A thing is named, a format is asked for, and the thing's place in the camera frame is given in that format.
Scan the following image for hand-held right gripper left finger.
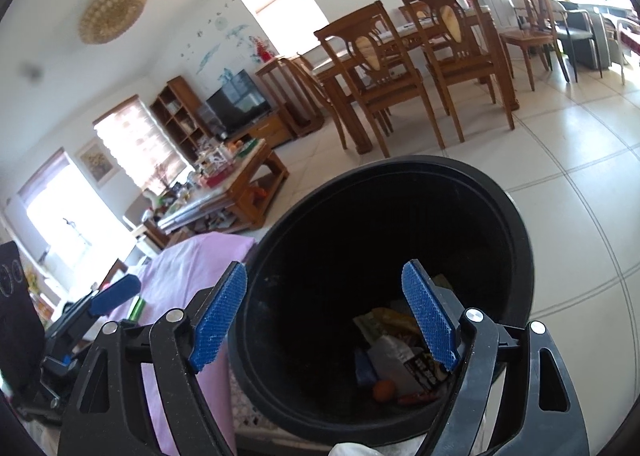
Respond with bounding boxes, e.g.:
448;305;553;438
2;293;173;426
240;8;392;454
57;260;249;456

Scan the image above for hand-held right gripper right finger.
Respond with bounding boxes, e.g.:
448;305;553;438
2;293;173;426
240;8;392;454
401;259;591;456

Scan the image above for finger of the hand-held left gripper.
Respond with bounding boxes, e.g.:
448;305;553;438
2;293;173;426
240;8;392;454
44;273;143;362

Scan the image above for yellow packet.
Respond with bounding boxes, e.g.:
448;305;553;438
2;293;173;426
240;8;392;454
372;306;421;337

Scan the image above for black white printed packet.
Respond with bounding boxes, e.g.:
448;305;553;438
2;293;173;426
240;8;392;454
402;351;451;390

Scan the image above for blue packet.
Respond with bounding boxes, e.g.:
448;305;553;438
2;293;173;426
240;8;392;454
354;347;379;387

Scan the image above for black trash bin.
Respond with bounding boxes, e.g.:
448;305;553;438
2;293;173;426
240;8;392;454
227;155;532;450

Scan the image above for green packet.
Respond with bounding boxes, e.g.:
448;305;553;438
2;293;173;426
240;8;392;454
352;311;384;345

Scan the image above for pink blanket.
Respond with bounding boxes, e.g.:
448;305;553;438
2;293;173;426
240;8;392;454
107;231;257;456

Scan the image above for wooden sofa chair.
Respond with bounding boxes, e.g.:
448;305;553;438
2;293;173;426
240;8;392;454
122;199;166;252

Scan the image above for small framed picture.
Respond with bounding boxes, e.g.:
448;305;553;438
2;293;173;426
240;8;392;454
74;137;119;185

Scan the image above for wooden coffee table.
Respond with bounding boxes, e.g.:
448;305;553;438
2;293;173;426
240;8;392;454
157;138;291;237

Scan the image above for white plastic bag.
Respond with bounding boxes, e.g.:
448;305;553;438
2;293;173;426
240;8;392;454
327;441;419;456

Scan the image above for assorted tabletop clutter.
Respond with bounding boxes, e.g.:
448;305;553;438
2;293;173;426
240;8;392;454
160;136;266;217

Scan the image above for wooden bookshelf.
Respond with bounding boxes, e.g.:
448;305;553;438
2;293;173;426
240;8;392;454
149;75;214;162

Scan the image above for wooden television cabinet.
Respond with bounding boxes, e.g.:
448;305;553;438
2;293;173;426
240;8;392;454
222;111;294;147

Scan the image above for black television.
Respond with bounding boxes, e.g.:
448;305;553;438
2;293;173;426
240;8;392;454
205;68;274;135

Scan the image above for tall wooden stand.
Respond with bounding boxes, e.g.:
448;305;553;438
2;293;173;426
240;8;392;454
255;56;325;138

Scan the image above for wooden dining chair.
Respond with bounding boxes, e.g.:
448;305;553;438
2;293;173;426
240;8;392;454
313;0;446;159
398;0;516;143

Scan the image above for curved-back wooden chair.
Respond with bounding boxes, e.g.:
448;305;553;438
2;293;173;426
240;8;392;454
287;56;351;150

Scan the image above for wooden dining table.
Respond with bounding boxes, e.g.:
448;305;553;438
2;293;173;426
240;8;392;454
310;4;516;155

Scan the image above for red flower ornament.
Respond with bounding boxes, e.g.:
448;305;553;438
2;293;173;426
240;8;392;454
252;35;275;62

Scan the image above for round ceiling lamp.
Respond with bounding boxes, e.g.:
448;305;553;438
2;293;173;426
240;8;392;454
78;0;149;45

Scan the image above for wooden armchair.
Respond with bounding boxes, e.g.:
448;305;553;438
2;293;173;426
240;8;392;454
499;0;571;92

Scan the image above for grey armchair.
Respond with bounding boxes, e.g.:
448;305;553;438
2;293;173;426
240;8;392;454
555;0;629;85

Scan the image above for blue wall decals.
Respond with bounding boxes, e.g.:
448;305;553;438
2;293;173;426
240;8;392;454
192;24;251;78

